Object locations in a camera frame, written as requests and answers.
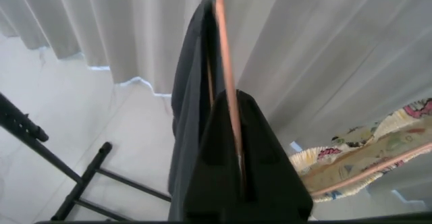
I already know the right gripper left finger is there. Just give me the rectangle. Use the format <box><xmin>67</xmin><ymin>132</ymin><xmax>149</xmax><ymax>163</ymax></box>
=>
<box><xmin>183</xmin><ymin>89</ymin><xmax>244</xmax><ymax>223</ymax></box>

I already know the black clothes rack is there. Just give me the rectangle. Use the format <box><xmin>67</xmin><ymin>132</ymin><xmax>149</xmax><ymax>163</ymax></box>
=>
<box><xmin>0</xmin><ymin>92</ymin><xmax>172</xmax><ymax>222</ymax></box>

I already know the dark grey garment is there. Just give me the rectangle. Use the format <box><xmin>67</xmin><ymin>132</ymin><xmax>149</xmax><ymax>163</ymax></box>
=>
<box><xmin>167</xmin><ymin>0</ymin><xmax>227</xmax><ymax>222</ymax></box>

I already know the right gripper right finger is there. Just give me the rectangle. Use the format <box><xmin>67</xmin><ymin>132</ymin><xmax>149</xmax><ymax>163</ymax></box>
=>
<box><xmin>235</xmin><ymin>88</ymin><xmax>315</xmax><ymax>223</ymax></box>

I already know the cream printed garment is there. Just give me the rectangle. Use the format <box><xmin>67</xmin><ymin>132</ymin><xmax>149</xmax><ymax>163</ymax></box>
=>
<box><xmin>289</xmin><ymin>97</ymin><xmax>432</xmax><ymax>204</ymax></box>

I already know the white curtain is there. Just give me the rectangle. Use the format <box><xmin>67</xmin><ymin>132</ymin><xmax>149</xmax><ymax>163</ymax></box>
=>
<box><xmin>0</xmin><ymin>0</ymin><xmax>432</xmax><ymax>150</ymax></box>

